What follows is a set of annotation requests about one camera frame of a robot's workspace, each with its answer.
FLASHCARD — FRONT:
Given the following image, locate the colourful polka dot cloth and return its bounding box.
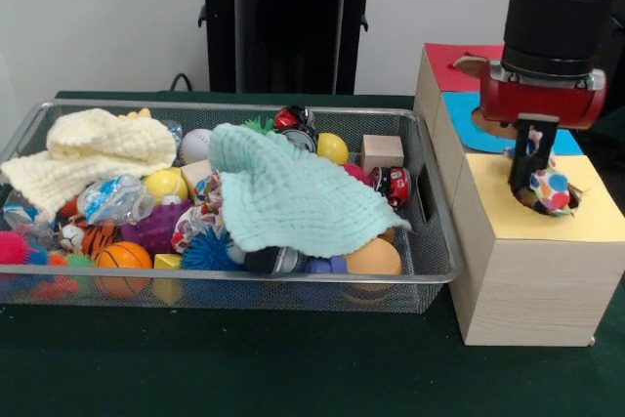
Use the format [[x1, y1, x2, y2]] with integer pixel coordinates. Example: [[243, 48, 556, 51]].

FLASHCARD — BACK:
[[527, 139, 579, 216]]

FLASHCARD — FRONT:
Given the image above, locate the small wooden cube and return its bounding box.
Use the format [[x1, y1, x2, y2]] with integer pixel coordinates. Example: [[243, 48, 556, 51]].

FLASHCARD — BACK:
[[359, 134, 405, 174]]

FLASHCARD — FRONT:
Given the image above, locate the wooden box with three holes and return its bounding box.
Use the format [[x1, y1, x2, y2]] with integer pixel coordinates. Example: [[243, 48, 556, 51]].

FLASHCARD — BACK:
[[414, 43, 625, 348]]

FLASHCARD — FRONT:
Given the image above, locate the white toy baseball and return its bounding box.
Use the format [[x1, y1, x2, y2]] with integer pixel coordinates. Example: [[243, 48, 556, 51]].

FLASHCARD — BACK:
[[178, 128, 214, 166]]

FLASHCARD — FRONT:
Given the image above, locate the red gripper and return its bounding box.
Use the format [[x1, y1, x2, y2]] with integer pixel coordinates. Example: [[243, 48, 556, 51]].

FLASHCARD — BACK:
[[479, 63, 608, 189]]

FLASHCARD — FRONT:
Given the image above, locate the mint green cloth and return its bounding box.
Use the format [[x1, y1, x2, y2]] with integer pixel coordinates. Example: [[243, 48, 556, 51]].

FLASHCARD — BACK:
[[207, 122, 411, 260]]

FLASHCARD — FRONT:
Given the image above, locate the green spiky ball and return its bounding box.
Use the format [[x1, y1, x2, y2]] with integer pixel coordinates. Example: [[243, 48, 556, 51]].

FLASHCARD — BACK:
[[241, 116, 276, 137]]

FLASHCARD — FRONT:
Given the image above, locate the orange toy basketball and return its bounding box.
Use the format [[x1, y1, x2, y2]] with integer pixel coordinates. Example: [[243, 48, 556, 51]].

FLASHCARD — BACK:
[[96, 241, 155, 299]]

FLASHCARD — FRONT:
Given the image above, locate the cream yellow cloth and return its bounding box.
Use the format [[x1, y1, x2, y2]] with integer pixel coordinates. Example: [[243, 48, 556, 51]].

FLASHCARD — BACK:
[[0, 107, 179, 221]]

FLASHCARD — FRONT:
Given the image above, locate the shallow clear mesh bin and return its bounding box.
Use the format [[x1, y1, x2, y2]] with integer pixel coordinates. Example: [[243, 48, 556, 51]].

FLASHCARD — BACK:
[[0, 98, 463, 315]]

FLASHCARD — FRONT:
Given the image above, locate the black chair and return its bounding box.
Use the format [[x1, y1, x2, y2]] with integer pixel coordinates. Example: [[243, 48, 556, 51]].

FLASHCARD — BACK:
[[586, 0, 625, 140]]

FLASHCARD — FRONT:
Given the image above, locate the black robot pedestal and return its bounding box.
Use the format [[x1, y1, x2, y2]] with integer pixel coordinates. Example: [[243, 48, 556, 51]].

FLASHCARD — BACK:
[[188, 0, 394, 96]]

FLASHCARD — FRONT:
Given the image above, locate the pink spiky ball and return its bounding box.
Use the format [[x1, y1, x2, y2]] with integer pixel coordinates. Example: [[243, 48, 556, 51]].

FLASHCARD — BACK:
[[0, 229, 32, 267]]

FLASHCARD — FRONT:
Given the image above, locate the peach orange ball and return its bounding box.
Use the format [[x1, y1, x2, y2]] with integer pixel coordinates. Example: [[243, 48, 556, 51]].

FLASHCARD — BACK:
[[345, 237, 403, 283]]

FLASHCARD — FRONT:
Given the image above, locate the yellow ball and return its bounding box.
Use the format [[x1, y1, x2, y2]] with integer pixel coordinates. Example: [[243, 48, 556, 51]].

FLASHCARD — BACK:
[[315, 132, 350, 166], [145, 168, 189, 205]]

